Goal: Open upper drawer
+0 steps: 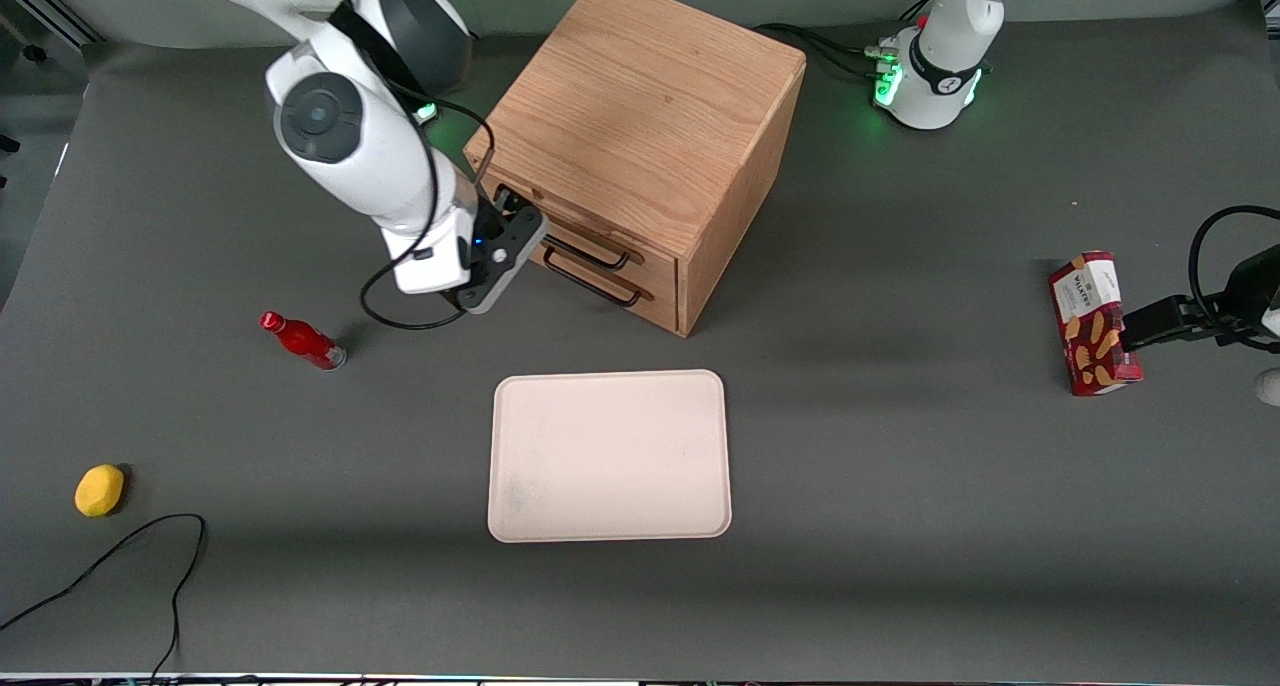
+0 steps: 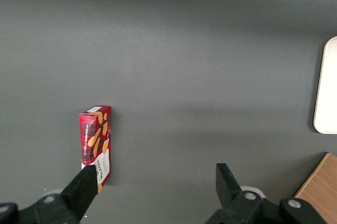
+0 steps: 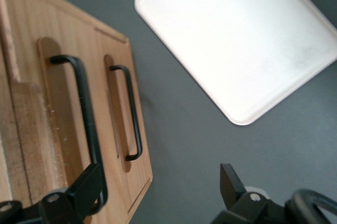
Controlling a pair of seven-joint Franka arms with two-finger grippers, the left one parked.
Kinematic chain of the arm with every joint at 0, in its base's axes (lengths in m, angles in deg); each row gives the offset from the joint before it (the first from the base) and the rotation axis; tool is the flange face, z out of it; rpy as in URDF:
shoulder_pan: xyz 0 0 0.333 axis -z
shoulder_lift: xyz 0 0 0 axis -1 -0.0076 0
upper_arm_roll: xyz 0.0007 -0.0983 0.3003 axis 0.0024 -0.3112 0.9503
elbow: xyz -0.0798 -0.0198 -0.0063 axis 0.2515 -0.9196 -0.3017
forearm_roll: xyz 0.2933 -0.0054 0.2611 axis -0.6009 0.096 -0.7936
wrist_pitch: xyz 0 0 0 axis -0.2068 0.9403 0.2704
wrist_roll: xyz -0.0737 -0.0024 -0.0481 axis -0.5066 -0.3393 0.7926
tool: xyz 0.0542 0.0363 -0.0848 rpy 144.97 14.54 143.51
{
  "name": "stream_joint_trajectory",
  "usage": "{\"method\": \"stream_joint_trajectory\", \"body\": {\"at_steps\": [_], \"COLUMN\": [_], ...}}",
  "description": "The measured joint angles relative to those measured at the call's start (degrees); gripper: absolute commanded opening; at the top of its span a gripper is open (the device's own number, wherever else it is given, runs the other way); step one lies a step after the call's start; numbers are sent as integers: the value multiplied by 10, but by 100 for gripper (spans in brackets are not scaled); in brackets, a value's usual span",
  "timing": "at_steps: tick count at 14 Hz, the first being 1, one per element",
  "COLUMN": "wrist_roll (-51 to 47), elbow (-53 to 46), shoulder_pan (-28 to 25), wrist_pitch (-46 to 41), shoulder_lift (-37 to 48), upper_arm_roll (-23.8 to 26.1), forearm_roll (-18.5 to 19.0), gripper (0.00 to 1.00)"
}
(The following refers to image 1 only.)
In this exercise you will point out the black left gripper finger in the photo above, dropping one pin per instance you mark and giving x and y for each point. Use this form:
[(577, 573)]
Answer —
[(1155, 328)]

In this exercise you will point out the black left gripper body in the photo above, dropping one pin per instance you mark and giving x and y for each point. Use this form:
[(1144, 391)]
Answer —
[(1252, 288)]

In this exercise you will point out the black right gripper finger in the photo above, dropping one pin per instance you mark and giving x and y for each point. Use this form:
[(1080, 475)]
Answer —
[(524, 211), (503, 199)]

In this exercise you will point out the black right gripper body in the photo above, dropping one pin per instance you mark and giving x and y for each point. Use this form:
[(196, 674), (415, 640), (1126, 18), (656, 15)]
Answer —
[(497, 213)]

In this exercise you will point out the wooden drawer front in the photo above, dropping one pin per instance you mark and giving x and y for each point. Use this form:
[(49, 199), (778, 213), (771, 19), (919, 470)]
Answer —
[(660, 272), (665, 313)]

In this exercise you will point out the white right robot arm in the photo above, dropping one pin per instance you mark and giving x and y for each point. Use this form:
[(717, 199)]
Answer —
[(350, 156)]

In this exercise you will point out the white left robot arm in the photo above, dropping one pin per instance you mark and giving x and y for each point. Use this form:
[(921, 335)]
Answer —
[(935, 66)]

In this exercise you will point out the wooden drawer cabinet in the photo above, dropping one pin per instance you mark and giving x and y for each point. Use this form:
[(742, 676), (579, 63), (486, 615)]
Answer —
[(650, 96)]

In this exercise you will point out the red shortbread biscuit box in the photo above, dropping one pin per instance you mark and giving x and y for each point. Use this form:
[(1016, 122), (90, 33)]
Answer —
[(1095, 336)]

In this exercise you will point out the red bottle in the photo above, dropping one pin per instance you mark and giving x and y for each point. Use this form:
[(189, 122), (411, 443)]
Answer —
[(303, 341)]

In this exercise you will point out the beige rectangular tray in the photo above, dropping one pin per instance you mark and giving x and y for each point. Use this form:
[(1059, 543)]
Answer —
[(610, 456)]

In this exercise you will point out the yellow lemon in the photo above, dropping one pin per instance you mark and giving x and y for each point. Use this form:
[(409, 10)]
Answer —
[(99, 491)]

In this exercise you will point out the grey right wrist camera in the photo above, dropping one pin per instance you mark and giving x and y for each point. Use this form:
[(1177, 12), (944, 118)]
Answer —
[(505, 266)]

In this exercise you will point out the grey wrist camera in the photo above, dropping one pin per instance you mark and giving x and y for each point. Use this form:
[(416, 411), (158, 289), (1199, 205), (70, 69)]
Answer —
[(1270, 388), (505, 266)]

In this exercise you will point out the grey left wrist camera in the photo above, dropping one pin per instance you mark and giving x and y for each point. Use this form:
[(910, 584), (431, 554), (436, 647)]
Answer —
[(1270, 388)]

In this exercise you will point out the aluminium frame rail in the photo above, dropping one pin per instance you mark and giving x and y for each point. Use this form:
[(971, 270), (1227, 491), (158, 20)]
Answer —
[(50, 6), (1265, 1)]

